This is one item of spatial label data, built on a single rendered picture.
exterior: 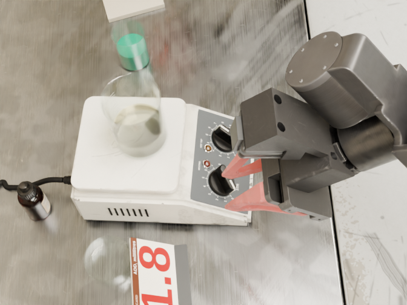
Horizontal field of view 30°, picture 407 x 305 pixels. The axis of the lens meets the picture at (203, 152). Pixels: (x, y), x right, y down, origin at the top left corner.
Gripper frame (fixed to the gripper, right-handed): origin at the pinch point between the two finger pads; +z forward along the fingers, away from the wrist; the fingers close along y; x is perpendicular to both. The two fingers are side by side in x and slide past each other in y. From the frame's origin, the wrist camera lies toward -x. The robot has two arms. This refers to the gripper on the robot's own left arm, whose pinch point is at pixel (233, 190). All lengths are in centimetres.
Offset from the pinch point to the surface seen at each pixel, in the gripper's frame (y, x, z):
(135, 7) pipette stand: -33.6, 4.3, 18.1
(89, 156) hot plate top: -7.3, -6.5, 14.9
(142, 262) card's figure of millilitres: 4.0, 0.0, 14.1
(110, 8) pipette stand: -33.8, 2.1, 20.8
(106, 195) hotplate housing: -3.1, -4.4, 14.7
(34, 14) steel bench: -34.7, -4.3, 29.6
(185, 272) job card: 4.9, 5.0, 12.6
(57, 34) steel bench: -31.0, -2.4, 26.9
